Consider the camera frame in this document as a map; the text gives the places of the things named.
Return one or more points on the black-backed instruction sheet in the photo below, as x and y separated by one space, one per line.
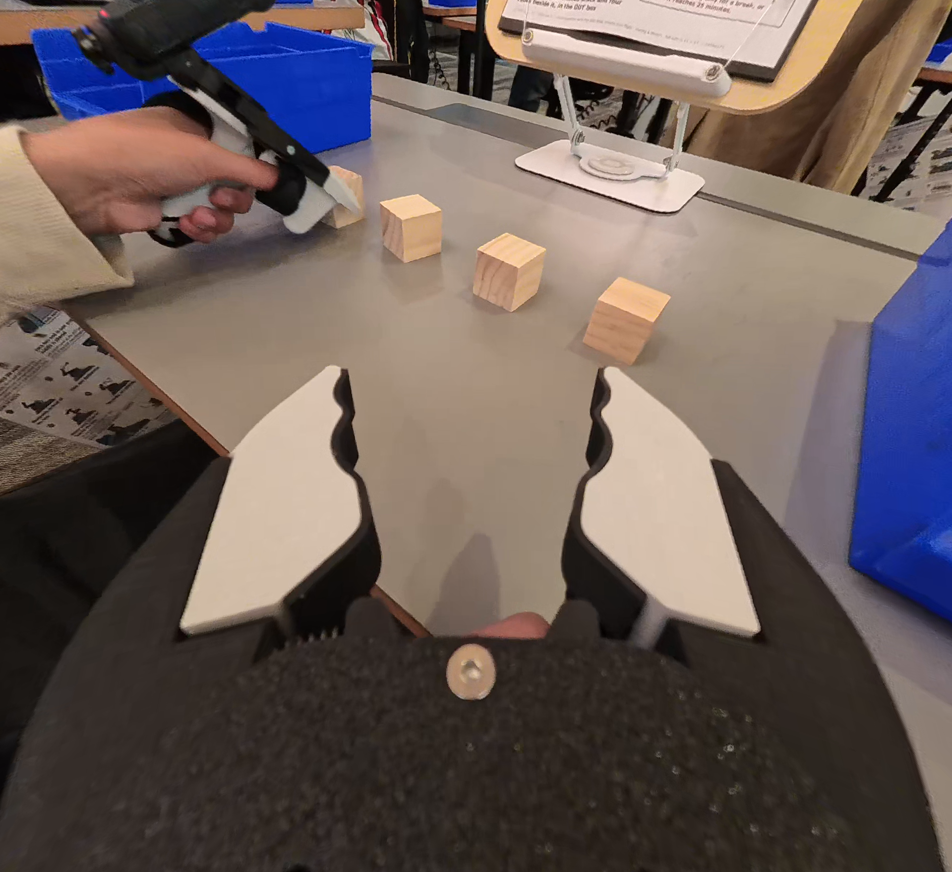
706 1

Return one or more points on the light wooden cube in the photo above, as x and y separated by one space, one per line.
409 228
625 321
348 219
509 273

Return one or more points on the printed floor sheet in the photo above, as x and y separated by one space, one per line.
930 172
67 381

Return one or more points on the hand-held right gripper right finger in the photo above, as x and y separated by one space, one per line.
662 515

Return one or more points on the instruction sheet stand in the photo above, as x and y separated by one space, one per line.
818 68

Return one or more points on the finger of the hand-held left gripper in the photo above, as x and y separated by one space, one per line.
346 189

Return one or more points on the person's left forearm cream sleeve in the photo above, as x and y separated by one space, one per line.
44 254

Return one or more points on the person's left hand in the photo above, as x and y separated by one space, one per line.
119 165

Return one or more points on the wooden table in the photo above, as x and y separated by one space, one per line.
327 16

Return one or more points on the person's black trousers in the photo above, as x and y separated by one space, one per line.
74 552

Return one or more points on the tan cloth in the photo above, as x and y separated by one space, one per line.
855 135

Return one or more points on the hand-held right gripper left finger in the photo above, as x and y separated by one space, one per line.
275 515

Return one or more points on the white document stand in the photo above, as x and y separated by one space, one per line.
654 191

